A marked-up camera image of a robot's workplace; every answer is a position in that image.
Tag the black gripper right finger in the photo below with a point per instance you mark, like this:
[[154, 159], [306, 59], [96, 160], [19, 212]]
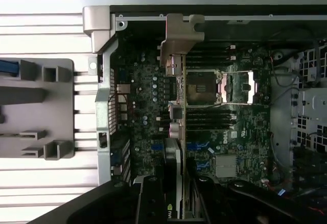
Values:
[[204, 203]]

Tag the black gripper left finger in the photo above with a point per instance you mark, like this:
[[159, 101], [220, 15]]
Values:
[[150, 203]]

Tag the silver chipset heatsink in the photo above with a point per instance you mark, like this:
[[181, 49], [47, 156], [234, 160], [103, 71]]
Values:
[[226, 165]]

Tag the blue expansion slot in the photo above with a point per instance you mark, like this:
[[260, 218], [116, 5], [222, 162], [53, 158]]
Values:
[[199, 146]]

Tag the green motherboard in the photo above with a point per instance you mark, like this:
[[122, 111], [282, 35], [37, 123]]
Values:
[[230, 142]]

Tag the black installed RAM stick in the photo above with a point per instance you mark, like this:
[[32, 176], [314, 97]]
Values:
[[209, 110]]

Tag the open black PC case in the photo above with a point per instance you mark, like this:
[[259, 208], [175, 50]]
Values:
[[104, 106]]

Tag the CPU socket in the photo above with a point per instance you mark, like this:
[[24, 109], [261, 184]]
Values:
[[201, 88]]

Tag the grey parts rack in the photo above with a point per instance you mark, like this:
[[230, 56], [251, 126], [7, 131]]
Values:
[[58, 101]]

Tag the silver perforated drive cage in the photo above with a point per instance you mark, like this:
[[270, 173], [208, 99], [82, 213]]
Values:
[[311, 98]]

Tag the blue disk caddy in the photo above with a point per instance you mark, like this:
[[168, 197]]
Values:
[[7, 68]]

